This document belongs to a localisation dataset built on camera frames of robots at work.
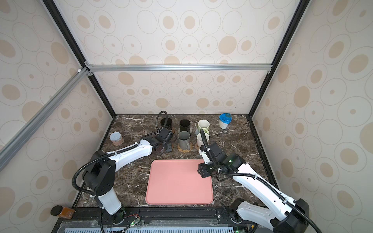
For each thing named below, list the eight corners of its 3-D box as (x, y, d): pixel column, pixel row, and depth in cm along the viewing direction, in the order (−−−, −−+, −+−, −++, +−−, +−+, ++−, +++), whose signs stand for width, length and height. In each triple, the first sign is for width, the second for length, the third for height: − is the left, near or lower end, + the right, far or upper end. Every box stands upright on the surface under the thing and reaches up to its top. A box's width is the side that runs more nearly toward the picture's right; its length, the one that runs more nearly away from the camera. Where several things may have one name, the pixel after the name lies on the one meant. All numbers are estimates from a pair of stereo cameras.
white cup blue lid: (218, 130, 112) (221, 121, 104) (217, 122, 118) (219, 112, 109) (229, 130, 112) (233, 121, 104) (228, 122, 118) (231, 112, 109)
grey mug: (178, 153, 99) (177, 144, 90) (179, 141, 106) (178, 131, 97) (190, 153, 99) (190, 144, 90) (190, 141, 106) (190, 131, 97)
